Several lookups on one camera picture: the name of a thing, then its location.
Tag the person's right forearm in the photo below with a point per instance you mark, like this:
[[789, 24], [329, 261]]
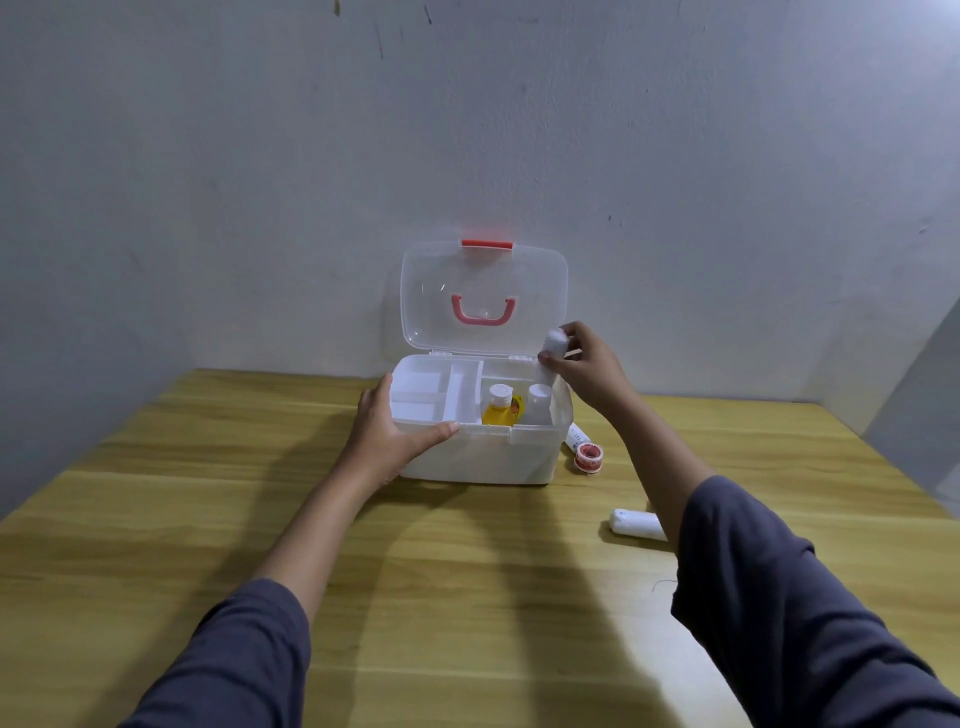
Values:
[[787, 615]]

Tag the white bottle green label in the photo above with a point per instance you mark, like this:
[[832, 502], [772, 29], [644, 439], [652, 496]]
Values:
[[538, 394]]

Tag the yellow medicine bottle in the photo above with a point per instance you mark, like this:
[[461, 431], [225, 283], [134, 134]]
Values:
[[496, 412]]

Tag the white first aid box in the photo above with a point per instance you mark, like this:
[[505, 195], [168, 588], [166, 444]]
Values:
[[480, 461]]

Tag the pink tape roll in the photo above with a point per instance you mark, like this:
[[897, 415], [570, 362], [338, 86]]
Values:
[[589, 458]]

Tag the person's left hand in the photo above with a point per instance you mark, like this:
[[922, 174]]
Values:
[[382, 442]]

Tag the green and yellow box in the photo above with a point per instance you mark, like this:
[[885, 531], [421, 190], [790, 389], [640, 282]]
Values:
[[517, 409]]

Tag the white bandage roll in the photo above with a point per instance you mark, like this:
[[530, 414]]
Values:
[[637, 523], [555, 343]]

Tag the person's right hand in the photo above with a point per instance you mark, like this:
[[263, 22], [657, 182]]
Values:
[[596, 375]]

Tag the person's left forearm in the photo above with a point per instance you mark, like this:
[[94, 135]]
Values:
[[315, 540]]

